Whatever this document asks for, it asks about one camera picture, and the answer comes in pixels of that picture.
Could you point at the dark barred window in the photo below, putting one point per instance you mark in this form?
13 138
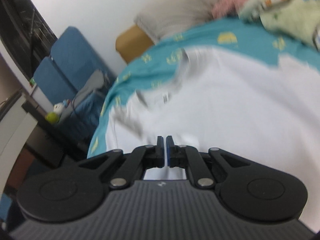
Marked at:
25 35

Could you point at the green cartoon fleece blanket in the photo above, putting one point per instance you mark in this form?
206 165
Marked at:
296 18

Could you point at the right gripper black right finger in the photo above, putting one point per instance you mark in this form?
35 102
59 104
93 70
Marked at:
189 158

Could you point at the small white plush toy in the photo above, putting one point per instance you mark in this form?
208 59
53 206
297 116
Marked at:
60 107

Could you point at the blue quilted chair far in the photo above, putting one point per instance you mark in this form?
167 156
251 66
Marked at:
53 82

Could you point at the white t-shirt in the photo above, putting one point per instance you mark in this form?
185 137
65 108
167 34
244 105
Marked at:
222 99

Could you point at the blue quilted chair near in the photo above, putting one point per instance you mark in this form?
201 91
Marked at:
78 60

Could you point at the yellow-green ball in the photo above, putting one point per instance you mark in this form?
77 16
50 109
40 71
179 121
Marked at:
52 118

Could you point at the blue quilted chair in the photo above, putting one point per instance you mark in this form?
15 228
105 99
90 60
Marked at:
53 82
78 60

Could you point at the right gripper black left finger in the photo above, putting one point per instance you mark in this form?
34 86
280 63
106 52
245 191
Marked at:
137 162

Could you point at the teal smiley bed sheet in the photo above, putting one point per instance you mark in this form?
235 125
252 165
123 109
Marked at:
159 63

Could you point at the grey folded cloth on chair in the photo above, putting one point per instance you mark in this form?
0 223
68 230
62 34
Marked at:
98 82

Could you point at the white desk with dark top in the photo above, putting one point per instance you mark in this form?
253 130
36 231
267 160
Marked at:
25 137

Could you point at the grey pillow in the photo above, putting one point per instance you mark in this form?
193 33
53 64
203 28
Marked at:
163 18

